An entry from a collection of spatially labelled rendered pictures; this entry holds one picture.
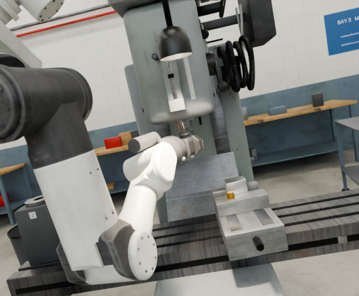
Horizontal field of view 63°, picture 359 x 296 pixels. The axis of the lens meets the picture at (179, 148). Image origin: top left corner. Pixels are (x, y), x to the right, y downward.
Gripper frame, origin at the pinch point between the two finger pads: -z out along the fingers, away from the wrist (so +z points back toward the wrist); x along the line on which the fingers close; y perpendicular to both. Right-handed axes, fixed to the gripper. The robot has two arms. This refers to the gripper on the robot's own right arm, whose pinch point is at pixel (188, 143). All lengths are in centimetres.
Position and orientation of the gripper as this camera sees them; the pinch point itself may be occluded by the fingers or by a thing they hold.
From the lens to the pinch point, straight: 90.7
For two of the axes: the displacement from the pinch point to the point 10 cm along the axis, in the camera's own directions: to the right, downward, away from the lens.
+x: -8.9, 1.2, 4.4
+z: -4.1, 2.1, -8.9
